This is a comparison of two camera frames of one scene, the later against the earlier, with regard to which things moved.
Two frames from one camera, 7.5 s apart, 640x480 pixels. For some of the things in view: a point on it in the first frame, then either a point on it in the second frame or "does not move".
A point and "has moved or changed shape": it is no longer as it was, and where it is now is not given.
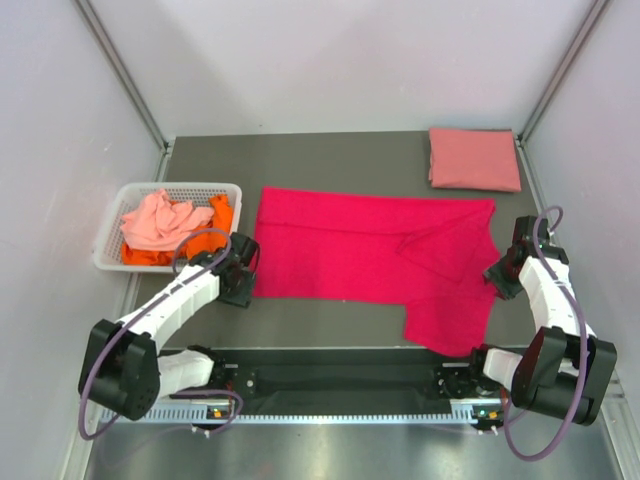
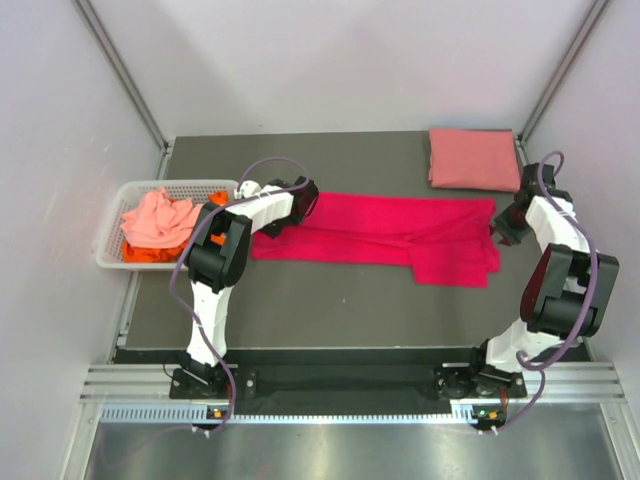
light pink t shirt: [160, 223] does not move
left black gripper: [243, 298] to [272, 232]
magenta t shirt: [431, 253] has moved or changed shape
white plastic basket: [108, 248] does not move
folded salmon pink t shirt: [474, 159] does not move
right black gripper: [505, 289] to [509, 236]
